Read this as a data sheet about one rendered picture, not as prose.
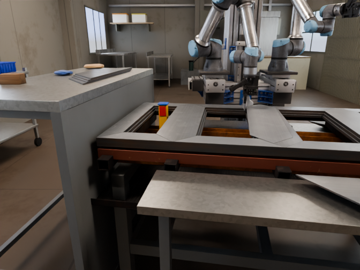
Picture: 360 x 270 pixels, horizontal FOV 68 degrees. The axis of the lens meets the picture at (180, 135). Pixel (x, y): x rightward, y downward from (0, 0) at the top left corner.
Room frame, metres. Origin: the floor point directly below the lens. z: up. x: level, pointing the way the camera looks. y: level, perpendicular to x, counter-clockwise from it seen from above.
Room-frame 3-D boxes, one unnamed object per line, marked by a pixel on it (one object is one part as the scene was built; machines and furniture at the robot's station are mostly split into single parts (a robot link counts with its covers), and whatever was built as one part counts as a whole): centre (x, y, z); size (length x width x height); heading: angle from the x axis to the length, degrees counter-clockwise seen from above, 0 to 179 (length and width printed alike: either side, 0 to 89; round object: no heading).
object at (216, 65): (2.11, -0.26, 1.09); 0.15 x 0.15 x 0.10
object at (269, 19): (9.21, -2.13, 1.06); 1.65 x 1.28 x 2.13; 89
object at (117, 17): (9.74, 1.96, 2.04); 0.50 x 0.42 x 0.28; 89
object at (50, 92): (1.61, 0.61, 1.03); 1.30 x 0.60 x 0.04; 171
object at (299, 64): (7.97, -2.27, 0.44); 2.58 x 0.85 x 0.88; 89
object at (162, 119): (1.65, 0.10, 0.78); 0.05 x 0.05 x 0.19; 81
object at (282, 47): (2.11, -0.76, 1.20); 0.13 x 0.12 x 0.14; 115
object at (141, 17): (9.73, 1.33, 2.03); 0.48 x 0.40 x 0.27; 89
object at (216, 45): (2.11, -0.25, 1.20); 0.13 x 0.12 x 0.14; 121
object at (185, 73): (8.98, -0.41, 0.44); 0.93 x 0.73 x 0.88; 178
